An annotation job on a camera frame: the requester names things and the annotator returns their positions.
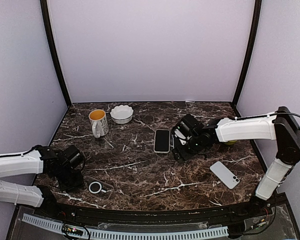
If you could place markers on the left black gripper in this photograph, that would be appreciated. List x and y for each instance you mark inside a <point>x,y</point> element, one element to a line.
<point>79,182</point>

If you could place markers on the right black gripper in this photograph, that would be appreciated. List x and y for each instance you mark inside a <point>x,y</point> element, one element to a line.
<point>178,152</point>

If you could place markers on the clear white phone case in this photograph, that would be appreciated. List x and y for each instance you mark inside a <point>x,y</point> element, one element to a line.
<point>162,140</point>

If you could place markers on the black phone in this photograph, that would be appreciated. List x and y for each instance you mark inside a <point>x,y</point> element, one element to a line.
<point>162,140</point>

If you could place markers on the transparent clear phone case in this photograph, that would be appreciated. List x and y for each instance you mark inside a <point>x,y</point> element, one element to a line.
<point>98,187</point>

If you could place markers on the light blue phone case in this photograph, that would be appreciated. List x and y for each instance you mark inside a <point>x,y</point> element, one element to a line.
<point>173,139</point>

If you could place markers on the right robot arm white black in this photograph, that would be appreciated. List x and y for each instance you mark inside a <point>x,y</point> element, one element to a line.
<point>191,137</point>

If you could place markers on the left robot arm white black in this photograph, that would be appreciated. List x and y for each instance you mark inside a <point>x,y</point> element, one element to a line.
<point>61,165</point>

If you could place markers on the white phone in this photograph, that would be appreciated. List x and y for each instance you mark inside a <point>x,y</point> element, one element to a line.
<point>225,175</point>

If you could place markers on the green bowl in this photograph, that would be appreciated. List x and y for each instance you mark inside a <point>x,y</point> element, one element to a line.
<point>230,143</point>

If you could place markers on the floral white mug yellow inside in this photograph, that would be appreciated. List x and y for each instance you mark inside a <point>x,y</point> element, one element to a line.
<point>99,123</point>

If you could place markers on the white scalloped bowl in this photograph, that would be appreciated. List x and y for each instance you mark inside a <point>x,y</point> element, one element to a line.
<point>122,114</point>

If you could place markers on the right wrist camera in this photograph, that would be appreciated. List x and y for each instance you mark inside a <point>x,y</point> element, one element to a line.
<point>179,136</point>

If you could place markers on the white slotted cable duct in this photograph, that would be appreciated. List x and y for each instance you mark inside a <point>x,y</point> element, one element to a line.
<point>87,233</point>

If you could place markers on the right black frame post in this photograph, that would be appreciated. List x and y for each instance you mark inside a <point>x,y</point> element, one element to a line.
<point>248,53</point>

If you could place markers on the black frame post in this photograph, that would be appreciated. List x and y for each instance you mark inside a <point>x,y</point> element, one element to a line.
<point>248,53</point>
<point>53,51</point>

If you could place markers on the left black frame post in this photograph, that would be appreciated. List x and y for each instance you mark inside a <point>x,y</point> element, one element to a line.
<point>53,51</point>

